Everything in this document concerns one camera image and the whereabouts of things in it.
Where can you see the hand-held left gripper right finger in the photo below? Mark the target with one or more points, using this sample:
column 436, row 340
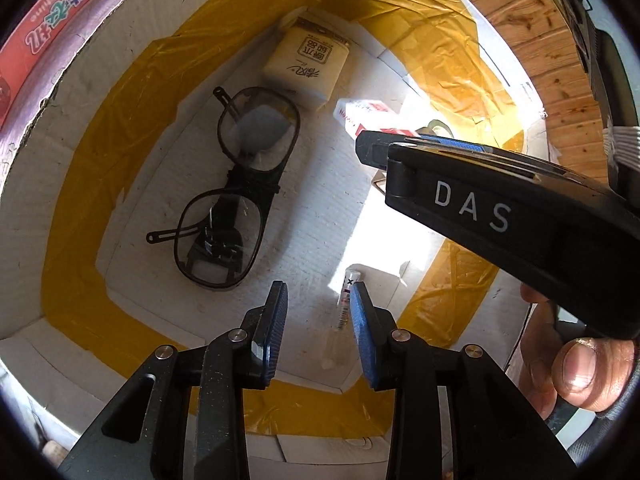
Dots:
column 360, row 330

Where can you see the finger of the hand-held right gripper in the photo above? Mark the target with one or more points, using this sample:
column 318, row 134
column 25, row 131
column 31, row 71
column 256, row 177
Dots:
column 372, row 147
column 580, row 20

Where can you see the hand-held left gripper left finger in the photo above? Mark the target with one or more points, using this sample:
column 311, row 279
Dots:
column 275, row 330

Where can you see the clear labelled pen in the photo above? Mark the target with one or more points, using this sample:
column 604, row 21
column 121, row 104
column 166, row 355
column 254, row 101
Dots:
column 344, row 310

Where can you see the red white staples box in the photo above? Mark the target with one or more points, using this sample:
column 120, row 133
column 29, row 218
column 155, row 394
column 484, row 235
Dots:
column 370, row 112

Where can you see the green tape roll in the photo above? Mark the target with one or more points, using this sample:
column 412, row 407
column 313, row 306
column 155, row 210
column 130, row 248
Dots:
column 434, row 124

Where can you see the white cardboard box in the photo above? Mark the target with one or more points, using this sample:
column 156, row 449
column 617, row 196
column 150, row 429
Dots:
column 320, row 210

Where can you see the black binder clip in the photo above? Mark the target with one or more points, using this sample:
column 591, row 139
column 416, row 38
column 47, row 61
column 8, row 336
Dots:
column 215, row 247

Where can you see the white tissue packet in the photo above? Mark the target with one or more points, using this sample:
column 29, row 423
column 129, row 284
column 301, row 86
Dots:
column 305, row 65

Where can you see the black frame glasses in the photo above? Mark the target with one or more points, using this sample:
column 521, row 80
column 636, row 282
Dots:
column 252, row 180

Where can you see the person's right hand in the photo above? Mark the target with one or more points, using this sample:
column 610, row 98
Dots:
column 585, row 370

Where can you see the wooden headboard panel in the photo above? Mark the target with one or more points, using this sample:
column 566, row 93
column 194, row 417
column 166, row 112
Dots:
column 550, row 60

